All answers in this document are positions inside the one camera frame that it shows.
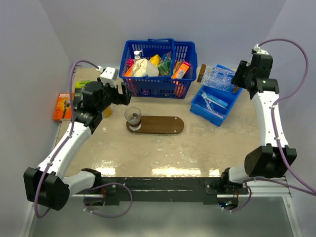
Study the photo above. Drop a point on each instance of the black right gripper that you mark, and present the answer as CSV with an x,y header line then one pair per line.
x,y
242,66

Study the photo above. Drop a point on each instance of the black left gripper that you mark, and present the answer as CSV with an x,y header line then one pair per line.
x,y
124,98

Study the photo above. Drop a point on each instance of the clear plastic cup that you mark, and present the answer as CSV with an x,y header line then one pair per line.
x,y
133,118

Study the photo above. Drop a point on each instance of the clear acrylic toothbrush holder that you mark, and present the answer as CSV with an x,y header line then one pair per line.
x,y
218,77

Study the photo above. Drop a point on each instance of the blue toothpaste tube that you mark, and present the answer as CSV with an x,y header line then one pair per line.
x,y
215,100

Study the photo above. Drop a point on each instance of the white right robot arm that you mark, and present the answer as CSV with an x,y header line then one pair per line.
x,y
268,160

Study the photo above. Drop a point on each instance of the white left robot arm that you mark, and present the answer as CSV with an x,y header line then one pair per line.
x,y
47,184

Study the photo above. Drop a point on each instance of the oval wooden tray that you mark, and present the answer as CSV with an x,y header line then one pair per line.
x,y
157,125

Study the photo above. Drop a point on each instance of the white wrapped toothbrush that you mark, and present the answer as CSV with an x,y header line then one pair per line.
x,y
208,102

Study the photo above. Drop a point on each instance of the pink toothbrush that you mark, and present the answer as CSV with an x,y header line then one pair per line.
x,y
215,113

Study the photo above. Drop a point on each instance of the orange juice bottle green label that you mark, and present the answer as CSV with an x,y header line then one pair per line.
x,y
107,112

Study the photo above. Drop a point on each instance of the orange scrub pack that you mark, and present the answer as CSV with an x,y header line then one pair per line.
x,y
129,72

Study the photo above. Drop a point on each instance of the blue plastic shopping basket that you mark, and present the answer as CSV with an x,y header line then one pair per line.
x,y
161,86

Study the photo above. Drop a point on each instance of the white crumpled paper bag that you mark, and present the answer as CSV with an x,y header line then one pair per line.
x,y
144,68

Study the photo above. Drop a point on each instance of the magenta small box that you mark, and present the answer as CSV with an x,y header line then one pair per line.
x,y
130,63

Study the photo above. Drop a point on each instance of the blue plastic divided bin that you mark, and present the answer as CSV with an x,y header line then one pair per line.
x,y
198,106

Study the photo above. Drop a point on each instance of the white pump dispenser bottle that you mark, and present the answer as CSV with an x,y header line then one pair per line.
x,y
137,54

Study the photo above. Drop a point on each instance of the black green Gillette box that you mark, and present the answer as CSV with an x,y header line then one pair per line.
x,y
79,87

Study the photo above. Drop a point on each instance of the yellow snack packet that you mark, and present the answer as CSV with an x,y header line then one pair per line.
x,y
155,60

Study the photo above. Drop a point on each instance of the green sponge pack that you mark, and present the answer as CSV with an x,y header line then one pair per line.
x,y
164,65

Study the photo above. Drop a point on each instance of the orange cardboard box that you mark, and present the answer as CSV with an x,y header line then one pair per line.
x,y
180,68

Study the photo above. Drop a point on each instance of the orange Gillette Fusion5 box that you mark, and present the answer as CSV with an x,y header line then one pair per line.
x,y
63,108

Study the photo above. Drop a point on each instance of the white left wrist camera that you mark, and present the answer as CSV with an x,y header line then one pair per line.
x,y
108,76

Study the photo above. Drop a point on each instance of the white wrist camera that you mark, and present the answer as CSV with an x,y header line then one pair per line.
x,y
257,50
108,76

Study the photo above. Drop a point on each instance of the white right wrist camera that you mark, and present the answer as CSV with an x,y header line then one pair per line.
x,y
257,50

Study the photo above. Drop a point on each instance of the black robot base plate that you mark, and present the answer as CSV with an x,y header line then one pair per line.
x,y
168,189

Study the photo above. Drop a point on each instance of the aluminium frame rail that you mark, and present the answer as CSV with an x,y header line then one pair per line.
x,y
268,189

